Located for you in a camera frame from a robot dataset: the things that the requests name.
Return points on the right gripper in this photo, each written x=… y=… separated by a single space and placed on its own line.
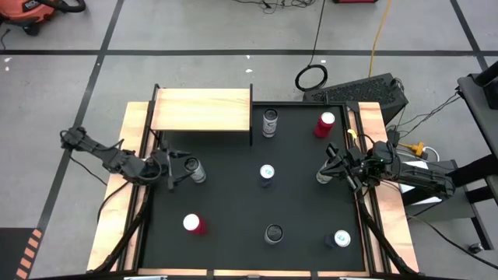
x=352 y=165

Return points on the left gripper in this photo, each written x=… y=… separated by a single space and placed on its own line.
x=161 y=161

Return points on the Celsius Tropical Vibe can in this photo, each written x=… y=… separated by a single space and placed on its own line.
x=322 y=179

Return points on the white Celsius energy drink can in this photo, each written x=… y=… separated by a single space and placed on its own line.
x=196 y=171
x=270 y=124

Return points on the red Coca-Cola can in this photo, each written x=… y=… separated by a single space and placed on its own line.
x=194 y=224
x=324 y=125

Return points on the blue silver Red Bull can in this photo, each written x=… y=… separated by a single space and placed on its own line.
x=267 y=175
x=339 y=239

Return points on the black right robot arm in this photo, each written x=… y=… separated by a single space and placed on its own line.
x=420 y=177

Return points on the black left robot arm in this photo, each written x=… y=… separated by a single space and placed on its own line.
x=113 y=159

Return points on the black power brick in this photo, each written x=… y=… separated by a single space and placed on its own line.
x=393 y=137

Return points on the black perforated computer case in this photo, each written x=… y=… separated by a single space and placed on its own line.
x=362 y=91

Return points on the yellow power splitter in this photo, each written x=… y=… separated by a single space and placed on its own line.
x=417 y=148

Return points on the Celsius Peach Vibe can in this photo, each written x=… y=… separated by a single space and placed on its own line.
x=274 y=234

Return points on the white paper sheet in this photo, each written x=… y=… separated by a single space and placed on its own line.
x=428 y=200

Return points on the black metal stand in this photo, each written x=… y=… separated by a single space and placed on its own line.
x=478 y=105

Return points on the small black caster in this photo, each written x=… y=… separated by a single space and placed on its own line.
x=475 y=247

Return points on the red black box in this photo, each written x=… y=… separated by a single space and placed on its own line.
x=354 y=1

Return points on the black mat orange stripes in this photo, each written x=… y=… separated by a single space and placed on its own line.
x=11 y=253

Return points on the orange shop vacuum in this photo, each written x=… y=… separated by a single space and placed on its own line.
x=27 y=11

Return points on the wooden shelf black metal frame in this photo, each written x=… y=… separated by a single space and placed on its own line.
x=200 y=109

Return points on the black aluminium table frame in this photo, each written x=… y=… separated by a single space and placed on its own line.
x=138 y=253

